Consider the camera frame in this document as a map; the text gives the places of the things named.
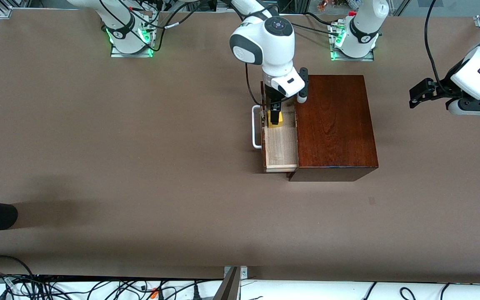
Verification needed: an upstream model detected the black cable across table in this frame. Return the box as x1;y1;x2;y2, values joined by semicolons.
292;12;343;34

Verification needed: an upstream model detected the black looped cable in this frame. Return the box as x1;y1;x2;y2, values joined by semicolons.
0;255;36;279

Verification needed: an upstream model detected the dark brown wooden cabinet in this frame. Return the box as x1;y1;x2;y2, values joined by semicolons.
288;75;379;182

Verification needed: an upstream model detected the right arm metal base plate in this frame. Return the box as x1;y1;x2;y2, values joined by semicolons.
111;12;155;58

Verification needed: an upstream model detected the wooden drawer with white handle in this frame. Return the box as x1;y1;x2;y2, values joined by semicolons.
252;81;300;173

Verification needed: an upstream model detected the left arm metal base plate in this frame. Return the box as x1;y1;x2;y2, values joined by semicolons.
330;21;375;62

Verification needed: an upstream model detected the dark slanted metal bar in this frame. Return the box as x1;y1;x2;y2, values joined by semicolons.
214;267;240;300

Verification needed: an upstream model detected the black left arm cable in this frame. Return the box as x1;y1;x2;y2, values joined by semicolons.
425;0;451;94

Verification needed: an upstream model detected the silver metal bracket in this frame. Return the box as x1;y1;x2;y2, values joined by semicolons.
223;266;249;280

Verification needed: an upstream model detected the yellow cube block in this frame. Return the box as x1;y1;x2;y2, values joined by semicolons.
267;109;284;128

